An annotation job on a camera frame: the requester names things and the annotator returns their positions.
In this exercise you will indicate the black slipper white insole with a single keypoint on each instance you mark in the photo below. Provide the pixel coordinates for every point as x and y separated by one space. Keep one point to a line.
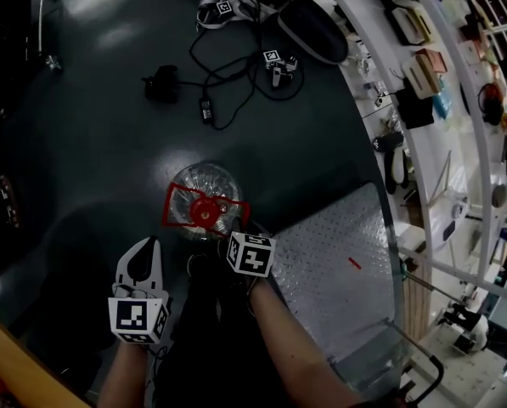
396 170

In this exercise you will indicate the white shelving rack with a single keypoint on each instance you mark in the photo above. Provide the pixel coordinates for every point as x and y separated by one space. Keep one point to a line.
426 219

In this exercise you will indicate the black and white device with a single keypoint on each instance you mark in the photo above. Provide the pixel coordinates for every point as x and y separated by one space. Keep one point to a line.
465 325

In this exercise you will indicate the wooden plank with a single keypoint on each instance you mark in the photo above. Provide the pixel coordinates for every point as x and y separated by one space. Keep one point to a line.
418 308

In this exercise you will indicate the person's dark trousers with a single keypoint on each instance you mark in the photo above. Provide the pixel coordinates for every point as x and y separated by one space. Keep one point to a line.
202 338

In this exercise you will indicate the blue packet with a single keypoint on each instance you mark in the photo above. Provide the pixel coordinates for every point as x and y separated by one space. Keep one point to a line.
442 100

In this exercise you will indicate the dark oval case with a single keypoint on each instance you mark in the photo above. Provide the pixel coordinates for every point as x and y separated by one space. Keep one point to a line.
314 30

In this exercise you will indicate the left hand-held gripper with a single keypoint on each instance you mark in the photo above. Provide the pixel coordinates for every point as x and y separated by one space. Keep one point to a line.
131 316

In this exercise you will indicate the black power adapter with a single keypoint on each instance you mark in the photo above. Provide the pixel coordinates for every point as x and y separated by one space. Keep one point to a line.
206 109

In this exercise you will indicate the black pouch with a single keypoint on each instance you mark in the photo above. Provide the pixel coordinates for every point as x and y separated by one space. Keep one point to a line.
414 106

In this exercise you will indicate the wooden tissue box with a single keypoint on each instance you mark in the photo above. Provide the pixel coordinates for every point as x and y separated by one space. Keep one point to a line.
412 24
423 77

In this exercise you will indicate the spare hand-held gripper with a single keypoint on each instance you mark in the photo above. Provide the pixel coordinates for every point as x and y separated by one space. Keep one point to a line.
279 68
219 11

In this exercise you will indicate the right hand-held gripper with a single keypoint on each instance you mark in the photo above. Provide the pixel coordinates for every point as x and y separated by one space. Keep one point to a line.
251 255

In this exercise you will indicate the black boxy device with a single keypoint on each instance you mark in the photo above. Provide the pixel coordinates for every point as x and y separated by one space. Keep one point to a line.
161 84

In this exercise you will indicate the person's dark shoe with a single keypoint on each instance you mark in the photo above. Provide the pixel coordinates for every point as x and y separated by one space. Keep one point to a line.
198 264

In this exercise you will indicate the pink box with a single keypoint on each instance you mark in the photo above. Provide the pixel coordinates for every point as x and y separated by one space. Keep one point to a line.
435 60

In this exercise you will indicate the metal stand pole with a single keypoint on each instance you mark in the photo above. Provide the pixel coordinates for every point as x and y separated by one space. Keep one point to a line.
44 24

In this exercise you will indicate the black headphones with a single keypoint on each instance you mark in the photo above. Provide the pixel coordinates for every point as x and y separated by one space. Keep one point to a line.
491 104

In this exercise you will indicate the metal platform cart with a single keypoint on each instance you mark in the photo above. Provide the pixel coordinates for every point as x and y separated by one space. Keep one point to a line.
329 279

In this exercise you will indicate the person's right forearm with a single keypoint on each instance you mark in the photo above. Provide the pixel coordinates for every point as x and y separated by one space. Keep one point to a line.
297 347

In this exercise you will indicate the wooden table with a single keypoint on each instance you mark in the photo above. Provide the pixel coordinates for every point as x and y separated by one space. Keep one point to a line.
11 364

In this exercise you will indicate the small red strip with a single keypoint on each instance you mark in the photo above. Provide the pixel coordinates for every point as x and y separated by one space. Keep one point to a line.
354 263

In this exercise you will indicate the person's left forearm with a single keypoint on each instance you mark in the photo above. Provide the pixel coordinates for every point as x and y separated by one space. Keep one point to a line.
123 376

